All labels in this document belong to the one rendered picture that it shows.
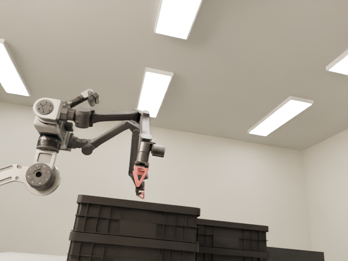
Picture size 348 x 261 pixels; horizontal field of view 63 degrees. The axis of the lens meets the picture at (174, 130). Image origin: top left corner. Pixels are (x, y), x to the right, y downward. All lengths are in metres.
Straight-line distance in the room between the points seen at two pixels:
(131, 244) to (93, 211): 0.16
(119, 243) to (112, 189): 3.75
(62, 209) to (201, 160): 2.35
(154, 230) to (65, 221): 3.75
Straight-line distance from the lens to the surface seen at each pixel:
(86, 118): 1.65
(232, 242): 1.33
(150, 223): 0.95
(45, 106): 1.71
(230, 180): 5.13
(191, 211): 0.97
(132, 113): 1.81
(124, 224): 0.94
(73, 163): 4.79
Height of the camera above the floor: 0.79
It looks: 23 degrees up
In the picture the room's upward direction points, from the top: 5 degrees clockwise
